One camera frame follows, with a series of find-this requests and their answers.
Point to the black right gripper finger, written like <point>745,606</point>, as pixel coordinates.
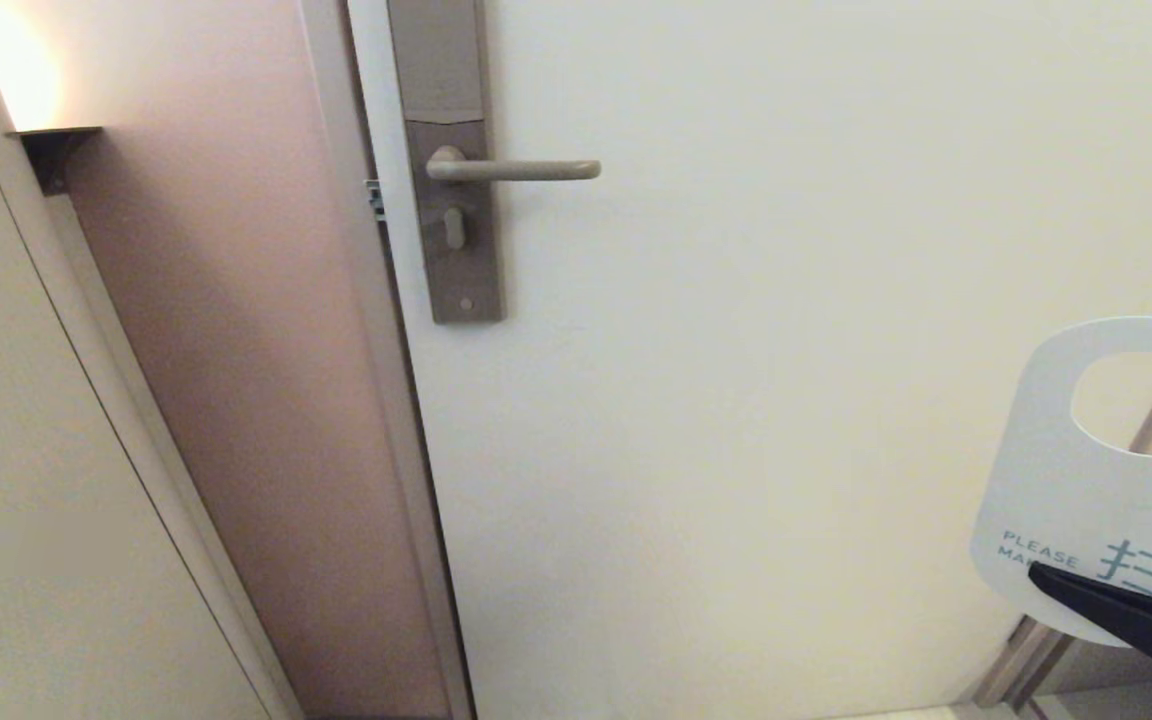
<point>1146,625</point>

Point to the white door hanger sign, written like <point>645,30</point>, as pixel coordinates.
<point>1056,480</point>

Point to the white room door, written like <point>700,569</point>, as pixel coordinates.
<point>736,420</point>

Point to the small pale oblong object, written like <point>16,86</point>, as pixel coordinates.
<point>454,230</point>

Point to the metal door latch plate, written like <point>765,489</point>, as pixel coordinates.
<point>376,200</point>

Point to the brown metal lock plate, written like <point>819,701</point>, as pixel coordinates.
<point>436,60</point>

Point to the beige cabinet panel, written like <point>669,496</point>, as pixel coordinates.
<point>26,450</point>

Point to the small metal frame hinge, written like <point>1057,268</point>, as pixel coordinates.
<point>1019,635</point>

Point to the beige door frame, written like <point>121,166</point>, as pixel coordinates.
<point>376,330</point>

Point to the dark wall lamp bracket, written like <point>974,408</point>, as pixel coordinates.
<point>56,150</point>

